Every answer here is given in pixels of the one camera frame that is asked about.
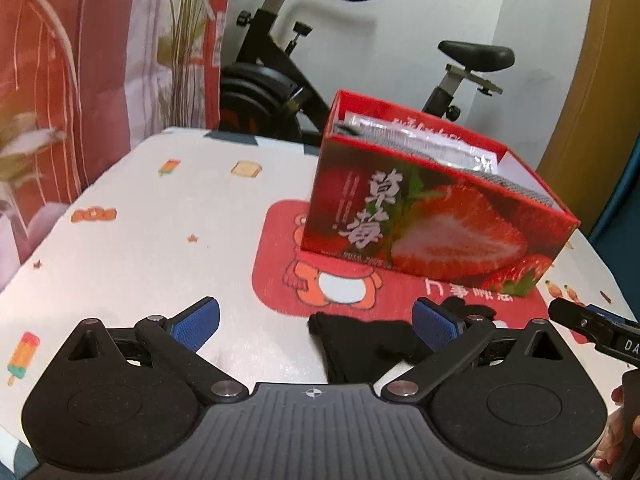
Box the grey mesh drawstring pouch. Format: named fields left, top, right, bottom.
left=333, top=113, right=555, bottom=207

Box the black exercise bike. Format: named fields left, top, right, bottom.
left=219, top=0, right=515, bottom=145

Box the red strawberry cardboard box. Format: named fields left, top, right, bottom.
left=302, top=90, right=578, bottom=296

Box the person's right hand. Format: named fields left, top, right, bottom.
left=591, top=385, right=626, bottom=474

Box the large clear plastic package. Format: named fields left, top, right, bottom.
left=335, top=112, right=499, bottom=176

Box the red white printed backdrop curtain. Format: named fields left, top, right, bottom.
left=1, top=0, right=228, bottom=282

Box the black cloth on table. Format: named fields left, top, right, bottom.
left=307, top=300, right=496, bottom=385

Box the wooden door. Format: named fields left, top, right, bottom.
left=538, top=0, right=639, bottom=234

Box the white patterned table mat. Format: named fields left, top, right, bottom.
left=1, top=130, right=629, bottom=439

